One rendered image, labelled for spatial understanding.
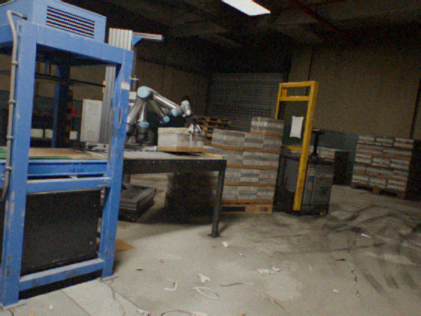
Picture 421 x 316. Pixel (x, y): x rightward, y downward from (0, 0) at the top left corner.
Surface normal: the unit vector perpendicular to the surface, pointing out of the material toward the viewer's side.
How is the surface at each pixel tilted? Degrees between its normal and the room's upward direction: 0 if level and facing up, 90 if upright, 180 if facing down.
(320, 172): 90
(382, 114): 90
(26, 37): 90
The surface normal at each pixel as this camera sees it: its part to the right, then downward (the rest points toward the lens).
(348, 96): -0.66, 0.00
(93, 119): -0.07, 0.09
